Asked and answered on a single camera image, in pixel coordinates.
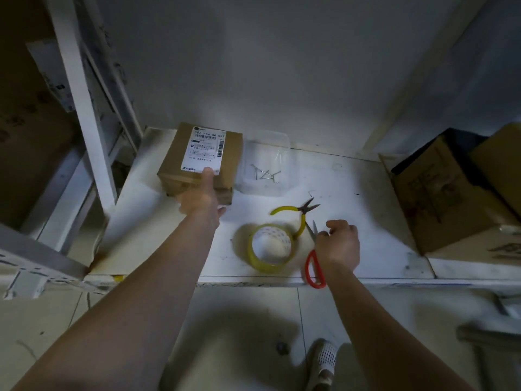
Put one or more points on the person's right hand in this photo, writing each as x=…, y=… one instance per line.
x=338, y=250

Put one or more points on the person's left hand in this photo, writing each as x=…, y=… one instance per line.
x=201, y=201

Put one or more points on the person's right thumb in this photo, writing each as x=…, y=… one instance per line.
x=320, y=240

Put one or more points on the small labelled cardboard box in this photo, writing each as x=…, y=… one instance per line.
x=175, y=160

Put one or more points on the person's left forearm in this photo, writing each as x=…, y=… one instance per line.
x=134, y=305

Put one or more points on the person's right forearm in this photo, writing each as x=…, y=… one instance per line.
x=386, y=337

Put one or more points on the yellow tape roll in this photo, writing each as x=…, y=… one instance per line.
x=260, y=234

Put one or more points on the small metal nail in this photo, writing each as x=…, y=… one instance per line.
x=265, y=173
x=255, y=170
x=276, y=175

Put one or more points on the clear plastic container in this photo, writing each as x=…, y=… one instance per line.
x=264, y=146

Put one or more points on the white perforated shoe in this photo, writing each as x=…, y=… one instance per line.
x=324, y=360

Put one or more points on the large open cardboard box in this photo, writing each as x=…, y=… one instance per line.
x=439, y=199

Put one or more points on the brown cardboard sheet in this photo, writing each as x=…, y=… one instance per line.
x=28, y=150

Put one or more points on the white metal shelf frame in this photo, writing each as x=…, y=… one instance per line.
x=83, y=118

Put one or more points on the grey metal stool frame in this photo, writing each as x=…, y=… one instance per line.
x=488, y=337

